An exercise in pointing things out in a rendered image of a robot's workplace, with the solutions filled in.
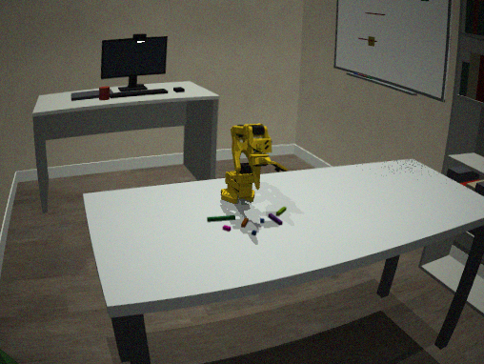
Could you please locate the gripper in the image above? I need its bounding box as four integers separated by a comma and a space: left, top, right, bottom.
249, 152, 288, 190

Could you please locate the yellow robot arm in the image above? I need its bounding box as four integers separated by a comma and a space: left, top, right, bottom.
221, 124, 272, 204

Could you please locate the lime green rod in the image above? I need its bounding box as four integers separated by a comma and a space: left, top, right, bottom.
276, 207, 287, 216

